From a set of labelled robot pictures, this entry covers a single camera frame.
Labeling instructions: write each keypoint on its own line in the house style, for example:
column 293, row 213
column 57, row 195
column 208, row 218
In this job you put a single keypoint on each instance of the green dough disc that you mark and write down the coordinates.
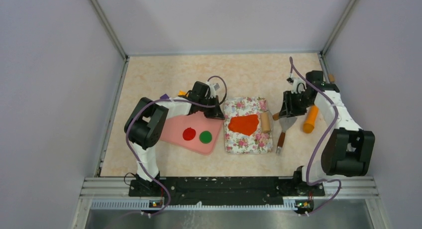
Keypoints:
column 205, row 137

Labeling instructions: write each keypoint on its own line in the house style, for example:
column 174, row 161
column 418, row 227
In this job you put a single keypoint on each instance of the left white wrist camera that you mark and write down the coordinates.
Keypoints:
column 213, row 87

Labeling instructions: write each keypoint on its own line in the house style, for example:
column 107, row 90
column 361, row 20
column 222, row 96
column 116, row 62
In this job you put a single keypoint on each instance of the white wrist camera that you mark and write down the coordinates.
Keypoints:
column 298, row 85
column 213, row 87

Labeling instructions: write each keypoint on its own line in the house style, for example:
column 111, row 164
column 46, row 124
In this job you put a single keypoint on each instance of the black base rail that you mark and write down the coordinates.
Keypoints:
column 225, row 191

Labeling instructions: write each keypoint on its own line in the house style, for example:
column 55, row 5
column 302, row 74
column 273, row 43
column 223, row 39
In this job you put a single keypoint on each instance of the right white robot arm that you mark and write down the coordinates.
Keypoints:
column 345, row 148

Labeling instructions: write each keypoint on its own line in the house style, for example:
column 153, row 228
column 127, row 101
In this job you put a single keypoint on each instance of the metal scraper wooden handle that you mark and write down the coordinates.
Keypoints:
column 285, row 123

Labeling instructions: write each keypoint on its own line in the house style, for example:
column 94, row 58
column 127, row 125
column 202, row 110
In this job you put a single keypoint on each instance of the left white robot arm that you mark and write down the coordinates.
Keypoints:
column 144, row 126

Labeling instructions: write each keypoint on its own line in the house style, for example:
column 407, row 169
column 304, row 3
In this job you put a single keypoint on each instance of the floral patterned tray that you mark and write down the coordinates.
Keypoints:
column 236, row 143

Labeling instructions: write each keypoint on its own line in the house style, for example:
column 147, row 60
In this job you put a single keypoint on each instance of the red dough disc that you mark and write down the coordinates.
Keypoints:
column 189, row 134

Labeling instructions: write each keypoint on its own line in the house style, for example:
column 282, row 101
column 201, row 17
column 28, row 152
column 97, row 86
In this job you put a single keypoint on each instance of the orange-red dough piece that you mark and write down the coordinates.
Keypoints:
column 246, row 125

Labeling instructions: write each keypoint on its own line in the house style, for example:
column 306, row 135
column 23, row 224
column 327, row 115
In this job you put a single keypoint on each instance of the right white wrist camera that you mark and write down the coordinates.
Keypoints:
column 298, row 85

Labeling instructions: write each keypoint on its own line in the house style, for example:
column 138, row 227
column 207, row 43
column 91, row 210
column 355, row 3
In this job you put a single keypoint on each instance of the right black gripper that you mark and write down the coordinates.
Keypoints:
column 289, row 109

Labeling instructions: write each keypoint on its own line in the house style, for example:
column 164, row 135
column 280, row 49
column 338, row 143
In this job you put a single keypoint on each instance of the pink plastic tray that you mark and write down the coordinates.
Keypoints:
column 174, row 127

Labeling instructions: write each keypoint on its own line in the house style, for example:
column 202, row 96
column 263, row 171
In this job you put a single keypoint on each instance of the wooden rolling pin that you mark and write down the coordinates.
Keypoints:
column 268, row 121

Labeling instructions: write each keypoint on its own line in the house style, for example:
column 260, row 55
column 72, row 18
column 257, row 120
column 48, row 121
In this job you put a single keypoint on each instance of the orange toy carrot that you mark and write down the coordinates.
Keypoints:
column 309, row 123

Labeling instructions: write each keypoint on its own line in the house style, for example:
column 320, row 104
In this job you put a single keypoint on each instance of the small wooden cork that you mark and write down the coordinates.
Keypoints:
column 331, row 78

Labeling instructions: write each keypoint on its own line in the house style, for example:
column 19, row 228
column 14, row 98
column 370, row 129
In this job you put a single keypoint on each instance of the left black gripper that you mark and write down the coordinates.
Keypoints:
column 215, row 113

